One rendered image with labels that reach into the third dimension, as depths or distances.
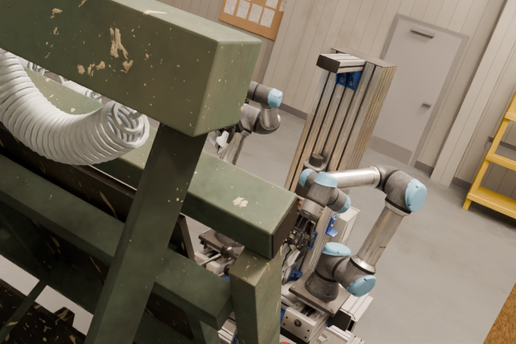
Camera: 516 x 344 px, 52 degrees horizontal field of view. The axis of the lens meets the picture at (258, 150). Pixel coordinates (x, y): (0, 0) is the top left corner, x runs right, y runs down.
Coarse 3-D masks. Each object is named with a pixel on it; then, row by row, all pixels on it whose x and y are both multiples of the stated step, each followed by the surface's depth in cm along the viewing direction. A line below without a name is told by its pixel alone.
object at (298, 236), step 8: (304, 216) 176; (312, 216) 177; (296, 224) 178; (304, 224) 177; (296, 232) 177; (304, 232) 180; (288, 240) 176; (296, 240) 174; (304, 240) 178; (296, 248) 180
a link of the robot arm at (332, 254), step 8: (328, 248) 224; (336, 248) 225; (344, 248) 226; (320, 256) 228; (328, 256) 223; (336, 256) 222; (344, 256) 222; (320, 264) 227; (328, 264) 223; (336, 264) 220; (320, 272) 226; (328, 272) 224
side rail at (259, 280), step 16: (240, 256) 101; (256, 256) 101; (240, 272) 99; (256, 272) 99; (272, 272) 105; (240, 288) 102; (256, 288) 99; (272, 288) 111; (240, 304) 108; (256, 304) 104; (272, 304) 118; (240, 320) 116; (256, 320) 111; (272, 320) 125; (240, 336) 125; (256, 336) 119; (272, 336) 134
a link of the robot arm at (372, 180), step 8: (368, 168) 214; (376, 168) 214; (384, 168) 215; (392, 168) 215; (304, 176) 197; (312, 176) 196; (336, 176) 201; (344, 176) 203; (352, 176) 205; (360, 176) 208; (368, 176) 210; (376, 176) 213; (384, 176) 214; (304, 184) 196; (312, 184) 193; (344, 184) 203; (352, 184) 206; (360, 184) 209; (368, 184) 212; (376, 184) 214
